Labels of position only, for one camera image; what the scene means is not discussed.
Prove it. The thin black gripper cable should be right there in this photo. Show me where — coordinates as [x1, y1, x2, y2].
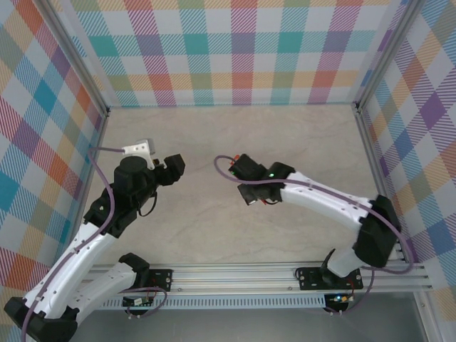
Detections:
[137, 190, 160, 217]

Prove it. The aluminium frame post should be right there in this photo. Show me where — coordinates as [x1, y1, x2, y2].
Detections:
[351, 0, 421, 111]
[35, 0, 110, 118]

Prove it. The slotted white cable duct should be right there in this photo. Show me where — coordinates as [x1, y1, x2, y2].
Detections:
[95, 294, 327, 310]

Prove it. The long aluminium mounting rail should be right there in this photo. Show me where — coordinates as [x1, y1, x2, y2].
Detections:
[38, 262, 434, 295]

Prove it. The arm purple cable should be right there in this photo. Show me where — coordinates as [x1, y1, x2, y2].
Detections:
[21, 145, 168, 339]
[213, 155, 416, 316]

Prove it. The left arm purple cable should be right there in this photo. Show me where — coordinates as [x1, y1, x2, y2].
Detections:
[21, 145, 168, 339]

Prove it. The thin black base cable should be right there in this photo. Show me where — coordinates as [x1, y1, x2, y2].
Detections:
[294, 266, 321, 282]

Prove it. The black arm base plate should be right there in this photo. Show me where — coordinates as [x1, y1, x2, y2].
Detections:
[142, 269, 174, 293]
[298, 266, 364, 291]

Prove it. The aluminium side rail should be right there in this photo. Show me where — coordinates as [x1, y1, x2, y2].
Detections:
[352, 103, 410, 264]
[61, 110, 110, 268]

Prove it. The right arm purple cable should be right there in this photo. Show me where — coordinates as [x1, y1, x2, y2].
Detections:
[213, 155, 416, 316]

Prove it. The grey metal plate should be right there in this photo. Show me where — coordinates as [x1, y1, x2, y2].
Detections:
[46, 308, 428, 342]

